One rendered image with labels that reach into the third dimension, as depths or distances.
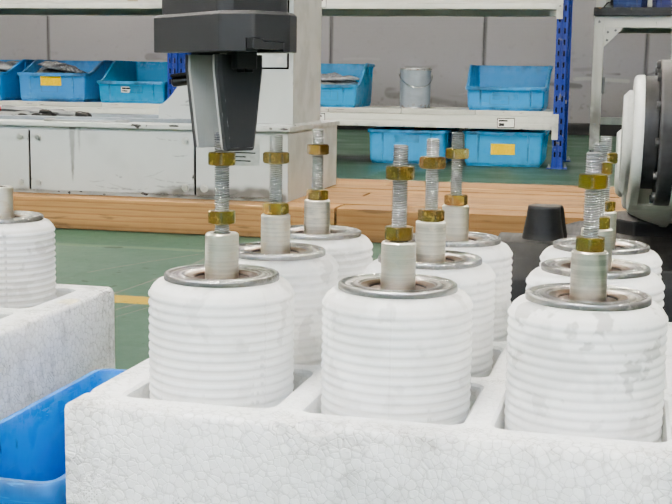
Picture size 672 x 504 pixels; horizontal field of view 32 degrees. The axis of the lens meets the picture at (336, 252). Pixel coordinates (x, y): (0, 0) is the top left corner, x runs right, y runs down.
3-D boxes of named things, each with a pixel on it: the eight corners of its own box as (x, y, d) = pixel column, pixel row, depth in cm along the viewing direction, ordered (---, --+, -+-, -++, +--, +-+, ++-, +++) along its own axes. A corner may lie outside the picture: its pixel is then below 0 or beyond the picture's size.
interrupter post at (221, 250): (196, 281, 78) (196, 232, 77) (225, 278, 80) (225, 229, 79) (218, 286, 76) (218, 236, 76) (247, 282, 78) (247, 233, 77)
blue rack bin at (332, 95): (302, 104, 607) (302, 63, 604) (375, 106, 600) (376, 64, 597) (278, 106, 559) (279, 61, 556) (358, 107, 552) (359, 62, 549)
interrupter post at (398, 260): (415, 296, 74) (416, 244, 73) (377, 295, 74) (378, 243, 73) (417, 290, 76) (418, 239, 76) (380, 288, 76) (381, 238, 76)
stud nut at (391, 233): (389, 241, 73) (390, 228, 73) (379, 238, 75) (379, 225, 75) (418, 240, 74) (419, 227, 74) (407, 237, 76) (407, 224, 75)
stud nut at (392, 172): (391, 180, 73) (391, 167, 73) (380, 178, 74) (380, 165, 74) (420, 180, 73) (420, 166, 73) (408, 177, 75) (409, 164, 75)
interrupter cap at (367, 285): (456, 306, 71) (456, 294, 71) (331, 301, 72) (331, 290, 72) (458, 284, 78) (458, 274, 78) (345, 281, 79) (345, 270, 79)
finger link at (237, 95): (212, 150, 74) (212, 51, 74) (256, 149, 76) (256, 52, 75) (224, 152, 73) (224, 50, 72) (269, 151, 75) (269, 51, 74)
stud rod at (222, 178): (218, 248, 77) (218, 132, 76) (211, 246, 78) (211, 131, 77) (232, 247, 77) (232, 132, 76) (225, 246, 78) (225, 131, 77)
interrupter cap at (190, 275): (141, 280, 78) (141, 270, 78) (231, 269, 83) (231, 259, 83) (210, 297, 73) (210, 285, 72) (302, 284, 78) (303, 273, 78)
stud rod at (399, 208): (394, 266, 74) (396, 145, 73) (387, 263, 75) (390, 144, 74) (408, 265, 74) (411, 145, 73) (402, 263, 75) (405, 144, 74)
